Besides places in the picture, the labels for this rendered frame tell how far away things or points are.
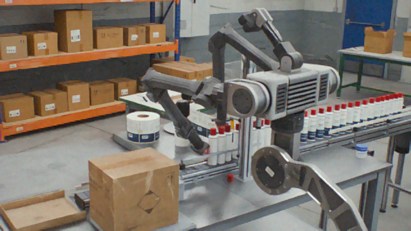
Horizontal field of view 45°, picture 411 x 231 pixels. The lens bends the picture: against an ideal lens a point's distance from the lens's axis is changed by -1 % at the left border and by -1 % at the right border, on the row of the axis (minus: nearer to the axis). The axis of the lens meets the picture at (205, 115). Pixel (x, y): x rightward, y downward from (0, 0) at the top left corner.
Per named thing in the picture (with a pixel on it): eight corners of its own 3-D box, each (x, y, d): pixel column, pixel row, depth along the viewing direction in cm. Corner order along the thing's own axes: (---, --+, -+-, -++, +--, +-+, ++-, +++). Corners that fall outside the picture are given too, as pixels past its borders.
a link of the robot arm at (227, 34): (211, 26, 230) (224, 15, 235) (205, 45, 242) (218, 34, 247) (288, 85, 221) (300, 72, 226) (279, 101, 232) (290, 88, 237)
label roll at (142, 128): (155, 144, 301) (155, 121, 297) (123, 142, 302) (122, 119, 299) (162, 134, 320) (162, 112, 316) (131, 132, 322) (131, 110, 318)
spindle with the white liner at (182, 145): (183, 146, 299) (185, 97, 291) (192, 150, 292) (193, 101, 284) (171, 149, 294) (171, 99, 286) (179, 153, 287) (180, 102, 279)
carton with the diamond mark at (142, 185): (150, 201, 232) (150, 146, 225) (178, 222, 214) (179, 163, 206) (90, 217, 215) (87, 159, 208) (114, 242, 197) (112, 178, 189)
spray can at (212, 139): (212, 162, 275) (214, 126, 270) (218, 165, 272) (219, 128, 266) (205, 163, 272) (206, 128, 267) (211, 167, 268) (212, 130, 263)
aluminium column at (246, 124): (244, 175, 271) (251, 52, 253) (250, 178, 268) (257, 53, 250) (238, 177, 269) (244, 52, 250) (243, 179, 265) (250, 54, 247)
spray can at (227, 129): (224, 158, 282) (226, 123, 276) (232, 160, 279) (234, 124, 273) (219, 160, 277) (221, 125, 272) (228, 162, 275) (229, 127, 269)
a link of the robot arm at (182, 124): (152, 96, 218) (165, 77, 221) (142, 92, 220) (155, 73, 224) (185, 140, 253) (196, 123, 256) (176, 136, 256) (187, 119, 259)
